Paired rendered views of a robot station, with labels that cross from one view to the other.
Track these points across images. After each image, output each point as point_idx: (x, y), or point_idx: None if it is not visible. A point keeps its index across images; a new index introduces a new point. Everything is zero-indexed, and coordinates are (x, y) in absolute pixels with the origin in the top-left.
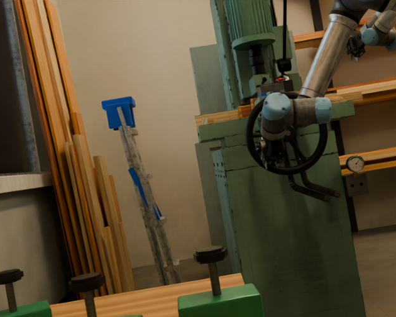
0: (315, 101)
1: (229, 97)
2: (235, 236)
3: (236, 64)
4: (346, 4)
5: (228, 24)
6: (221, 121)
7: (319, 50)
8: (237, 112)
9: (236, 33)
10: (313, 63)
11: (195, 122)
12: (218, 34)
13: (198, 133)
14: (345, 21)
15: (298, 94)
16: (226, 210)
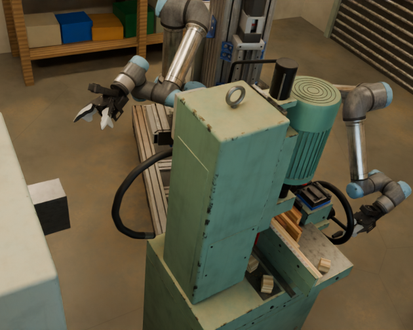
0: (384, 174)
1: (250, 244)
2: (305, 316)
3: (268, 201)
4: (370, 110)
5: (278, 161)
6: (336, 247)
7: (364, 145)
8: (293, 239)
9: (316, 165)
10: (366, 155)
11: (320, 279)
12: (254, 183)
13: (338, 277)
14: (360, 120)
15: (366, 178)
16: (275, 325)
